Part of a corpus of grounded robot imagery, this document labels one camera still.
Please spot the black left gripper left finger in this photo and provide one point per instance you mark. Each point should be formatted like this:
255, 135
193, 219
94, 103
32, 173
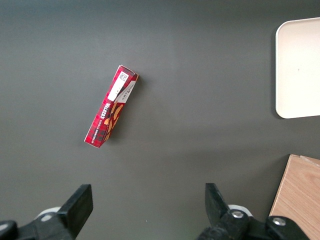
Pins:
75, 210

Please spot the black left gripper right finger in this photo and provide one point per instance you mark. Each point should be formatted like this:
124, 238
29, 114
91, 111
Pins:
217, 207

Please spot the cream plastic tray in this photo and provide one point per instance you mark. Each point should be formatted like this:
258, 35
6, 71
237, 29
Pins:
298, 67

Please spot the light wooden board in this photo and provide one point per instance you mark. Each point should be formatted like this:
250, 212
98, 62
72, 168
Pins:
298, 195

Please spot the red tartan shortbread box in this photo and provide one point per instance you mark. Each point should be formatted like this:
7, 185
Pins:
111, 106

